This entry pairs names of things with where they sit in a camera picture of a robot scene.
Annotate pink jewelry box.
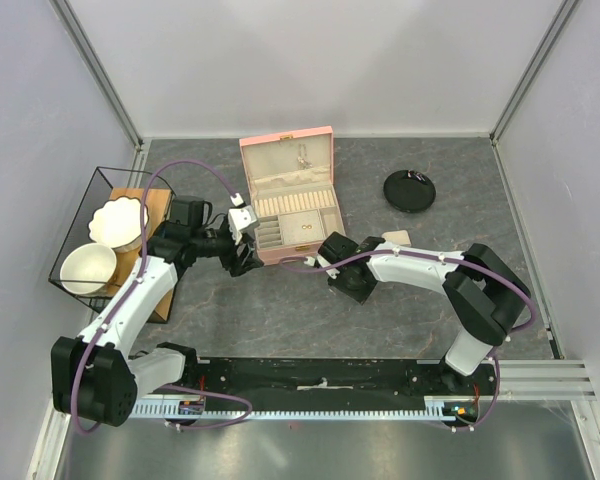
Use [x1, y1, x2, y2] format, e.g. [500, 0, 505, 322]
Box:
[239, 126, 345, 266]

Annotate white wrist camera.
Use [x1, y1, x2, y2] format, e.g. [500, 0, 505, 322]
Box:
[304, 254, 339, 279]
[228, 205, 259, 245]

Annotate slotted cable duct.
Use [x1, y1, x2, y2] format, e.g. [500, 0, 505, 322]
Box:
[130, 395, 476, 422]

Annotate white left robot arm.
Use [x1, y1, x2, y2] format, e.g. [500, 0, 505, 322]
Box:
[51, 196, 261, 426]

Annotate black wire rack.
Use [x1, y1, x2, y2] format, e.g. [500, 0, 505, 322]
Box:
[47, 166, 177, 324]

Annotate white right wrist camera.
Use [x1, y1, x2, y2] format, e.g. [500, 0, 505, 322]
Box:
[304, 254, 339, 279]

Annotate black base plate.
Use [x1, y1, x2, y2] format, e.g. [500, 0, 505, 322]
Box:
[175, 357, 496, 410]

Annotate black round plate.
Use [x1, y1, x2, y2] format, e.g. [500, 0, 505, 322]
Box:
[383, 170, 436, 213]

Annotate hair clips on plate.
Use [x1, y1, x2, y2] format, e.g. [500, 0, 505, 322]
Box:
[406, 170, 427, 183]

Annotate wooden board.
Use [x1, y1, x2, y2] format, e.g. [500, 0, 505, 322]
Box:
[107, 187, 181, 324]

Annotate white round bowl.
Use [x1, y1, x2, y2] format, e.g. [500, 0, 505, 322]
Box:
[60, 243, 117, 296]

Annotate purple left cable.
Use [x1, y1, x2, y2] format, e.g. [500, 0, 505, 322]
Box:
[71, 159, 254, 435]

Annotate white scalloped dish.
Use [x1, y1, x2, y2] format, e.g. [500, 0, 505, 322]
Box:
[88, 196, 141, 253]

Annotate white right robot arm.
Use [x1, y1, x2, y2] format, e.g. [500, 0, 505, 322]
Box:
[306, 233, 534, 394]

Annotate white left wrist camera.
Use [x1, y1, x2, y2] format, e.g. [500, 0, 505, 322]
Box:
[228, 205, 259, 245]

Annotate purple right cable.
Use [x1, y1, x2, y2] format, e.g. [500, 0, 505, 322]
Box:
[279, 248, 537, 434]

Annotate purple cable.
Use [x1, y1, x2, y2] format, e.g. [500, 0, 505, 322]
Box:
[279, 248, 537, 434]
[71, 159, 254, 435]

